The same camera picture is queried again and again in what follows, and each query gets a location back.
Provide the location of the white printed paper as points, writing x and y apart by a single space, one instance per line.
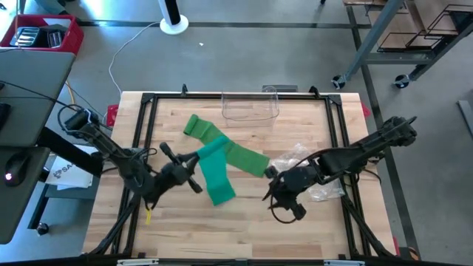
70 173

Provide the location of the black toaster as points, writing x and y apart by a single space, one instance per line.
53 37

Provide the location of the red clamp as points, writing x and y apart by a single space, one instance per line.
365 110
112 115

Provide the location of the small black desk caster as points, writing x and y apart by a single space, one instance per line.
42 229

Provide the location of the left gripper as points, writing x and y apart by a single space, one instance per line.
171 176

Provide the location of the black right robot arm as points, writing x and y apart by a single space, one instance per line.
354 155

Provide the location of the silver toaster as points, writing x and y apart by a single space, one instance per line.
24 37

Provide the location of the silver frame bracket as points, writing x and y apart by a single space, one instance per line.
136 262
343 262

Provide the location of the clear plastic bin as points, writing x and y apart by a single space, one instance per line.
251 111

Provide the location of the white black tower fan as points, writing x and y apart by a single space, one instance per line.
173 27

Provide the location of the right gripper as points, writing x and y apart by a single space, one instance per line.
297 183

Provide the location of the black desk support beam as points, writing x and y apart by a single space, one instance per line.
66 151

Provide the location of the yellow tag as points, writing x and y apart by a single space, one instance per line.
148 217

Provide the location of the grey desk top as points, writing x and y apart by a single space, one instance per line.
18 207
33 96

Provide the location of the black computer mouse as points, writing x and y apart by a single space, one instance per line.
16 170

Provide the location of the black caster wheel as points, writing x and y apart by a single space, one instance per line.
401 81
338 82

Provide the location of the teal elastic bandage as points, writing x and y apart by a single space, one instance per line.
218 177

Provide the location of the red plastic crate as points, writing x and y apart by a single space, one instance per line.
74 40

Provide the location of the black table frame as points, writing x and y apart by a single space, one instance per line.
177 97

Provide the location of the grey metal cart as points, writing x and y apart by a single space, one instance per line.
369 33

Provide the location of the grass green elastic bandage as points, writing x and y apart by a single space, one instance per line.
244 157

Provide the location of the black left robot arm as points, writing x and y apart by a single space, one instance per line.
111 147

